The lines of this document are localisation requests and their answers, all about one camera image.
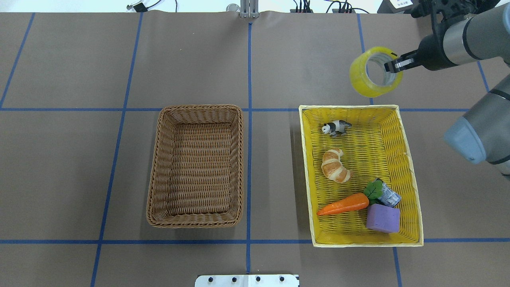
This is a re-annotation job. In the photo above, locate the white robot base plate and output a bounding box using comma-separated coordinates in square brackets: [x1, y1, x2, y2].
[194, 274, 300, 287]

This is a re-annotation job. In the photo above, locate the yellow packing tape roll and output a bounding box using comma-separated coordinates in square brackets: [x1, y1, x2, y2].
[349, 47, 403, 98]

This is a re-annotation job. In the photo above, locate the toy croissant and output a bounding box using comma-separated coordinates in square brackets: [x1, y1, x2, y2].
[321, 148, 352, 183]

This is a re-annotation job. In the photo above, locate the metal camera post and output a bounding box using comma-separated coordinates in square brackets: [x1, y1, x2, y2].
[240, 0, 260, 19]

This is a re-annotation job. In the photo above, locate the yellow wicker basket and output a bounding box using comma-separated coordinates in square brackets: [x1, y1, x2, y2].
[298, 105, 424, 248]

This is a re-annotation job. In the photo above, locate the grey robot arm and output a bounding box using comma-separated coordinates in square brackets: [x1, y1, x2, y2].
[384, 0, 510, 180]

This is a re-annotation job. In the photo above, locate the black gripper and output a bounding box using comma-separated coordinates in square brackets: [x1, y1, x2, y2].
[384, 34, 453, 73]

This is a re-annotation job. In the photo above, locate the toy carrot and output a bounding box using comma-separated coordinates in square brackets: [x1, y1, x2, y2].
[316, 179, 384, 216]

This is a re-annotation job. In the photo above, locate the toy panda figure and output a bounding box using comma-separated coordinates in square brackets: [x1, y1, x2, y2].
[321, 120, 352, 138]

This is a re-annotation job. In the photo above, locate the purple foam block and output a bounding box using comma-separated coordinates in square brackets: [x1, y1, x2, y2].
[365, 204, 401, 233]

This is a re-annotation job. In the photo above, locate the small blue can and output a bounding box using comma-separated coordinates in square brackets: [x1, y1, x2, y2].
[377, 181, 402, 208]

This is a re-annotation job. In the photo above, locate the brown wicker basket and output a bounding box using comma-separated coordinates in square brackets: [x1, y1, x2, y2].
[146, 105, 244, 228]

